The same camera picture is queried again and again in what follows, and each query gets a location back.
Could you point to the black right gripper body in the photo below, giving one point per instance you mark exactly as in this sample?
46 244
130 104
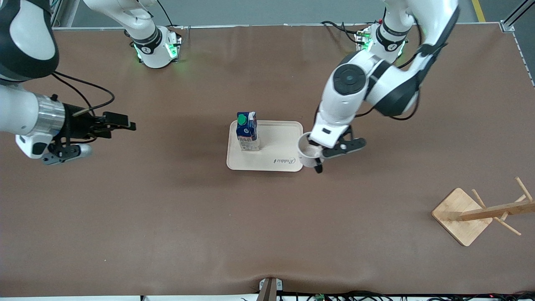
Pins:
78 123

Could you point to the blue white milk carton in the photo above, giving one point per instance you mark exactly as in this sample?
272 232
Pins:
246 131

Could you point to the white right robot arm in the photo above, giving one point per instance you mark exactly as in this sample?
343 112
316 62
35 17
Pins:
25 113

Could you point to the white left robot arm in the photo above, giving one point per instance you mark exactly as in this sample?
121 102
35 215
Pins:
347 83

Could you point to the wooden cup rack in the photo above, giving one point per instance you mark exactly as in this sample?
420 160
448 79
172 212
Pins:
459 217

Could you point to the cream plastic tray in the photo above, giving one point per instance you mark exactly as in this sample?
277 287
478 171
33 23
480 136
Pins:
267 161

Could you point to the aluminium frame profile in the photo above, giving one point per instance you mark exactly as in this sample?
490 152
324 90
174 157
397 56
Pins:
516 19
58 12

